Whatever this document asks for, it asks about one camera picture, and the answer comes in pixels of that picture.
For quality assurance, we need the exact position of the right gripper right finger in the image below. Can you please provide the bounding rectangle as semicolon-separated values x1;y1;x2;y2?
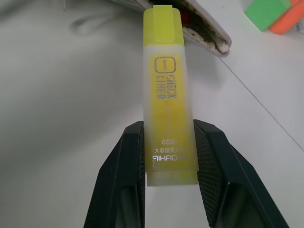
193;119;280;228

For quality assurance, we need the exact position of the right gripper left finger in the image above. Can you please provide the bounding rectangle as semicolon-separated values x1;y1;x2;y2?
84;120;148;228

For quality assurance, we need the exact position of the yellow highlighter pen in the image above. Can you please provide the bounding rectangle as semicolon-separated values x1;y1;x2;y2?
142;4;200;189

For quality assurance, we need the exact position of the grey checked pencil pouch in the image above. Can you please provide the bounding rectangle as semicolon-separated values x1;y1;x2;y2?
147;0;233;58

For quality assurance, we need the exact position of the orange sponge block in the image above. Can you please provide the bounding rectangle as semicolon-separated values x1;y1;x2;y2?
268;0;304;35

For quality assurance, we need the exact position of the green sponge block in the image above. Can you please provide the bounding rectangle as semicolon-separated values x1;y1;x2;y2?
244;0;295;32

